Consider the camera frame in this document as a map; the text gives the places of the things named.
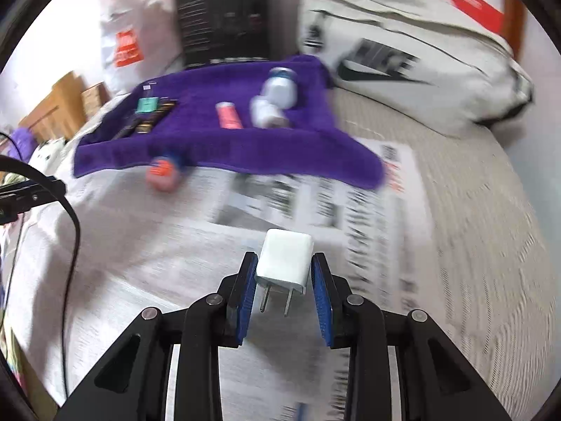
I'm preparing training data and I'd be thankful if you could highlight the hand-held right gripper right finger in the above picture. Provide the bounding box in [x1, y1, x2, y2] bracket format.
[310, 252, 513, 421]

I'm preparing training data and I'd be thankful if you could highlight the white shopping bag red label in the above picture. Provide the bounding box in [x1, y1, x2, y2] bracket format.
[99, 0, 185, 97]

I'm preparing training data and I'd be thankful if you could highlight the black product box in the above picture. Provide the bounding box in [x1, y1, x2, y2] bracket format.
[174, 0, 271, 68]

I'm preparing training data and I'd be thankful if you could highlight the pink lip balm tube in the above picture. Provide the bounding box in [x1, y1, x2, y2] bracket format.
[215, 102, 244, 130]

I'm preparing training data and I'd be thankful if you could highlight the wooden furniture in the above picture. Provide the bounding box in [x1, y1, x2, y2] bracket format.
[18, 71, 88, 143]

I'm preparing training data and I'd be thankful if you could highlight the blue white tube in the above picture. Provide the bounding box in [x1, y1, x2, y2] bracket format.
[261, 67, 299, 108]

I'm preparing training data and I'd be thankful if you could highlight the newspaper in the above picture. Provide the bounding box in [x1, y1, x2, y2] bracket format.
[9, 136, 443, 421]

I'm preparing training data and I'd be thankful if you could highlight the black tube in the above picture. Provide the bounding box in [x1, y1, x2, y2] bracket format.
[111, 116, 143, 141]

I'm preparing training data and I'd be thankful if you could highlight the wooden board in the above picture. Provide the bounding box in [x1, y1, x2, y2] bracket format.
[500, 0, 527, 60]

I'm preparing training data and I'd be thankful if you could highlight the pink round jar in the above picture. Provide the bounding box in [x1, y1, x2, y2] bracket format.
[146, 151, 187, 193]

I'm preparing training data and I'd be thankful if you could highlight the grey sling bag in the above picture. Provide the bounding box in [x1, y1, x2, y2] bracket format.
[297, 0, 535, 136]

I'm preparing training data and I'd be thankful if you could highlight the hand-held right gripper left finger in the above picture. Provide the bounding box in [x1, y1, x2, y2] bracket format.
[55, 251, 259, 421]

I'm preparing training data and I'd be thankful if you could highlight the white roll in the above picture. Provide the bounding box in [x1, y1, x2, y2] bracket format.
[250, 98, 290, 128]

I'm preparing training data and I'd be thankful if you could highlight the black cable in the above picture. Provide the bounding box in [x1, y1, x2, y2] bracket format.
[0, 132, 82, 408]

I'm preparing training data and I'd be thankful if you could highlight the purple towel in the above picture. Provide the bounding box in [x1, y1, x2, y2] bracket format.
[72, 55, 386, 191]

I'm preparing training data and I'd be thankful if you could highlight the white charger plug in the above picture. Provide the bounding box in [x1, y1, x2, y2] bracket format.
[255, 228, 314, 316]

